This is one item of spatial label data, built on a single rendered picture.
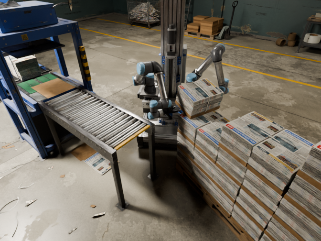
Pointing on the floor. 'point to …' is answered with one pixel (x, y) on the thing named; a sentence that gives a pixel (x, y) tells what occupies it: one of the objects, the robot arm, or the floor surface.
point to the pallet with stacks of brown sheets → (205, 27)
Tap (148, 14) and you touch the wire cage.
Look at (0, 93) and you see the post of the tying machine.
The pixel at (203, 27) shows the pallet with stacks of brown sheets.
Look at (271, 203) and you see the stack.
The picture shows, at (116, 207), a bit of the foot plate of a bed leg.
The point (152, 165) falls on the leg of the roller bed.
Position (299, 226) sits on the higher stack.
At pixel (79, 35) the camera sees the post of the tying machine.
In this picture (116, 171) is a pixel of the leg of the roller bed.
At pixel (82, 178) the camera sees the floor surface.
